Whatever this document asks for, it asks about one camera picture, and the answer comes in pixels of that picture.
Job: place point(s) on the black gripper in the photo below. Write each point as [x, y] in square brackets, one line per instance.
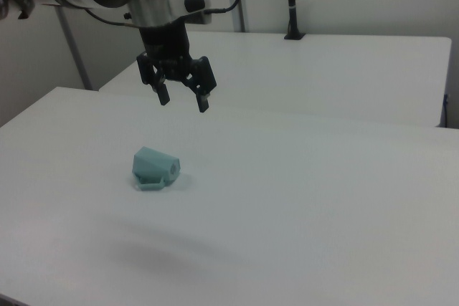
[165, 48]

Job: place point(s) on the teal faceted plastic cup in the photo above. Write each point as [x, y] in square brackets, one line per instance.
[150, 162]

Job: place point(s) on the white rounded corner table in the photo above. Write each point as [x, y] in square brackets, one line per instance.
[305, 69]

